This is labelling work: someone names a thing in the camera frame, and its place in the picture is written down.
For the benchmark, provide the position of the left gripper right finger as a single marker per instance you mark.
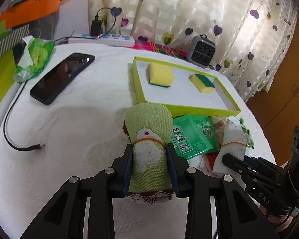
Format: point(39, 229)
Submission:
point(237, 216)

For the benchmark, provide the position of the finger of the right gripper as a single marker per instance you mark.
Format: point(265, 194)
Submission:
point(254, 163)
point(238, 166)

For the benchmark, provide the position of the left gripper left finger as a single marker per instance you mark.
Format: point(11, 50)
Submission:
point(64, 214)

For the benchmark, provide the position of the light green cloth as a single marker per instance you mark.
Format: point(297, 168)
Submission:
point(250, 143)

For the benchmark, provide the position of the white socks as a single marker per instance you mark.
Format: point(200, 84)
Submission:
point(235, 143)

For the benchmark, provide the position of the clear plastic snack bag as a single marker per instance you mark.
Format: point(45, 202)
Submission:
point(219, 124)

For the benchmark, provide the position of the green tea packet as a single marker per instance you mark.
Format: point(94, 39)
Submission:
point(187, 139)
point(205, 124)

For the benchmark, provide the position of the yellow green scouring sponge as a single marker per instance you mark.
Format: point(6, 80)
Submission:
point(202, 83)

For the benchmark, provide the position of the green towel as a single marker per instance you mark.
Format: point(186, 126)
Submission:
point(149, 128)

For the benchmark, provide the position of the large yellow sponge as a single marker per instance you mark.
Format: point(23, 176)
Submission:
point(160, 75)

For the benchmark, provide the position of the red tassel ornament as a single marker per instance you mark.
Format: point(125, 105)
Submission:
point(207, 162)

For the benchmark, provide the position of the person right hand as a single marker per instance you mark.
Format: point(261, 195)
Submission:
point(283, 221)

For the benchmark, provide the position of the wooden cabinet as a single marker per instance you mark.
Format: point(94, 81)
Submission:
point(277, 111)

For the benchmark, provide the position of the white towel mat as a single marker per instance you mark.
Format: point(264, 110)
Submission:
point(79, 134)

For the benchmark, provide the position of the lime green tray box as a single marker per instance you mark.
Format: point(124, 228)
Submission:
point(182, 97)

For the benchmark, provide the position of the grey small heater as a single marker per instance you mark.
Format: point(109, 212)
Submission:
point(201, 51)

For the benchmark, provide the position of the black smartphone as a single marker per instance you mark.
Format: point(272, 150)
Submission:
point(57, 79)

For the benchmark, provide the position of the pink plaid cloth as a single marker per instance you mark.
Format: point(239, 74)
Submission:
point(165, 50)

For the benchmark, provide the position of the heart pattern curtain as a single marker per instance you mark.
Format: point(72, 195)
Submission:
point(252, 37)

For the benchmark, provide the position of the green tissue pack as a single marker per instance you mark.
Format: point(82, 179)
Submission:
point(35, 57)

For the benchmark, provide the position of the white blue power strip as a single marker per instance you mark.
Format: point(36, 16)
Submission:
point(109, 39)

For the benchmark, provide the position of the lime green gift box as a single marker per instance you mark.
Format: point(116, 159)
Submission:
point(8, 39)

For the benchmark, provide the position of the black charger adapter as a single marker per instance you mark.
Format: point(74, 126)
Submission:
point(96, 27)

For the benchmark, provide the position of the orange storage bin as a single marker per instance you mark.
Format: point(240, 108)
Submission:
point(29, 11)

